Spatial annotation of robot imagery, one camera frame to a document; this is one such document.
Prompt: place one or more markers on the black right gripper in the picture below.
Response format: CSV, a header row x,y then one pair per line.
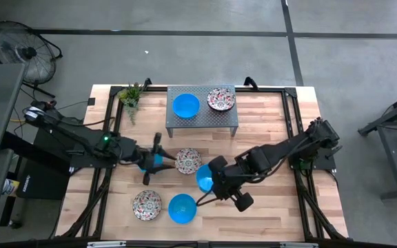
x,y
234,182

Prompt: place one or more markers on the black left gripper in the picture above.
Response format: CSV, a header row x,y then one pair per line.
x,y
146,156

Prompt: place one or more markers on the blue plastic mini bowl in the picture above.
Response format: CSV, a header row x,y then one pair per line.
x,y
186,106
158,161
203,179
182,208

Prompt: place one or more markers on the floral patterned ceramic bowl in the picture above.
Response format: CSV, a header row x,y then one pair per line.
x,y
188,160
147,205
221,99

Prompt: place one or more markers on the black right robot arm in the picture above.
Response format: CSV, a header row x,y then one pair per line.
x,y
288,148

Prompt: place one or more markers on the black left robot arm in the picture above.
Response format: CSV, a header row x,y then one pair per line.
x,y
74,134

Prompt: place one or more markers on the grey perforated metal shelf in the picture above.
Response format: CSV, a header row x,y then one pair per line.
x,y
184,124

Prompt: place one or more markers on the small green potted plant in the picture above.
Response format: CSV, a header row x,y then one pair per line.
x,y
131,96

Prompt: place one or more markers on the small black box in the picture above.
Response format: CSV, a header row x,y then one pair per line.
x,y
91,101

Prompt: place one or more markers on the black tool case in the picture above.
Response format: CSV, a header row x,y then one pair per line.
x,y
40,179

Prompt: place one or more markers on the black desk foot bar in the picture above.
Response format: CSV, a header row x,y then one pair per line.
x,y
29,151

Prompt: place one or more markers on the black floor tape line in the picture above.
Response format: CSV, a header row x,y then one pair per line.
x,y
293,51
150,32

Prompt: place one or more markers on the white yellow container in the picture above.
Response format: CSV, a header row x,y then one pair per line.
x,y
9,187

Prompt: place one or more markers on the black floor fan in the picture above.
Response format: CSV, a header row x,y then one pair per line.
x,y
29,52

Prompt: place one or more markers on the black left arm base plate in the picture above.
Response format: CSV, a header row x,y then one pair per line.
x,y
81,162

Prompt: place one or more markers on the silver metal bracket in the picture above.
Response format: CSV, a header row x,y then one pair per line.
x,y
106,244
298,245

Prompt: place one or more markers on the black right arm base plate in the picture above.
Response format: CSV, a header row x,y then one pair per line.
x,y
322,160

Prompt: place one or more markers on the black aluminium table frame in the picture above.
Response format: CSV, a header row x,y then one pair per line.
x,y
264,89

